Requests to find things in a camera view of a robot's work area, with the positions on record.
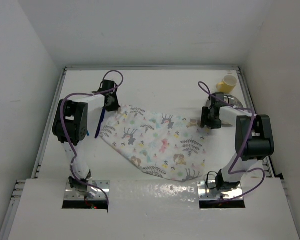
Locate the dark blue plastic knife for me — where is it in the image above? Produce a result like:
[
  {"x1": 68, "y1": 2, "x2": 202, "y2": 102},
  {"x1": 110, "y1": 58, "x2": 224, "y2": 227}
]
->
[{"x1": 94, "y1": 107, "x2": 106, "y2": 139}]

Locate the grey reindeer plate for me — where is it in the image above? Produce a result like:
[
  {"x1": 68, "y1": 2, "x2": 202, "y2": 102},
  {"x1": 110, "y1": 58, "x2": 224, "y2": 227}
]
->
[{"x1": 205, "y1": 93, "x2": 244, "y2": 127}]

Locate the yellow mug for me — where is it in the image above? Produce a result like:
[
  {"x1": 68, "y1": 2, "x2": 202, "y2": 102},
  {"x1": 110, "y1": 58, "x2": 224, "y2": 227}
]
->
[{"x1": 216, "y1": 75, "x2": 238, "y2": 94}]

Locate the patterned cloth placemat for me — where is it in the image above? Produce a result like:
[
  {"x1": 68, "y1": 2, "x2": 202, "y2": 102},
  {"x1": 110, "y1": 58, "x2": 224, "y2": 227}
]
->
[{"x1": 99, "y1": 105, "x2": 210, "y2": 182}]

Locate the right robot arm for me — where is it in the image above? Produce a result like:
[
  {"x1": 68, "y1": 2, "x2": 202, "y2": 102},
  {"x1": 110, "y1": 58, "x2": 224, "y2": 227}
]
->
[{"x1": 200, "y1": 92, "x2": 275, "y2": 191}]

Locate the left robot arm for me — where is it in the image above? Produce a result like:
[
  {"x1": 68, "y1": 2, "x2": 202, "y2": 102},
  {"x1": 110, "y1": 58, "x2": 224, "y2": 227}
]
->
[{"x1": 52, "y1": 79, "x2": 123, "y2": 191}]

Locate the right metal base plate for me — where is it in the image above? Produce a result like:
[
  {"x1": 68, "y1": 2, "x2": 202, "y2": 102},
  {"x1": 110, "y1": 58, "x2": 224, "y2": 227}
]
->
[{"x1": 197, "y1": 180, "x2": 244, "y2": 202}]

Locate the metal base plate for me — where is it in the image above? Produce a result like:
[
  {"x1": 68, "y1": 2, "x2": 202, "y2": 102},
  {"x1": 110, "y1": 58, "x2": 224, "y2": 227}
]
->
[
  {"x1": 63, "y1": 179, "x2": 111, "y2": 201},
  {"x1": 197, "y1": 180, "x2": 244, "y2": 202}
]

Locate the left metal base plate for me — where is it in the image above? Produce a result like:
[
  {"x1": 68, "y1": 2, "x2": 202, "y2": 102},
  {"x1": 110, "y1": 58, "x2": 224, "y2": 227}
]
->
[{"x1": 63, "y1": 179, "x2": 111, "y2": 201}]

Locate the aluminium table frame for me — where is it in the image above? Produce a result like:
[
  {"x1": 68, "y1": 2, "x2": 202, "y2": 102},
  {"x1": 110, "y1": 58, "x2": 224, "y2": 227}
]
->
[{"x1": 7, "y1": 66, "x2": 298, "y2": 240}]

